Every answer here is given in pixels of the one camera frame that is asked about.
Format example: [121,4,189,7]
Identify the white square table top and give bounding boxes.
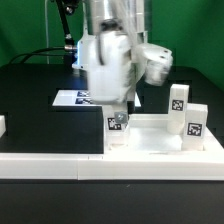
[105,114,224,156]

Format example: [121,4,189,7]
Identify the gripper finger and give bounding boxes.
[114,111,128,124]

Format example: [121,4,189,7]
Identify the white marker sheet with tags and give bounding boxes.
[52,89,142,108]

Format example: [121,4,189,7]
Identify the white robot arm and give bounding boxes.
[75,0,173,124]

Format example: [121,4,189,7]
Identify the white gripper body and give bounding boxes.
[87,31,132,104]

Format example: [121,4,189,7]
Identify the black cable bundle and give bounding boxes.
[8,0,79,65]

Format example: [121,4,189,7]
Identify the white thin cable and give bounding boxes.
[44,0,50,65]

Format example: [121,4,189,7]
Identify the white U-shaped fence frame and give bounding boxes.
[0,115,224,181]

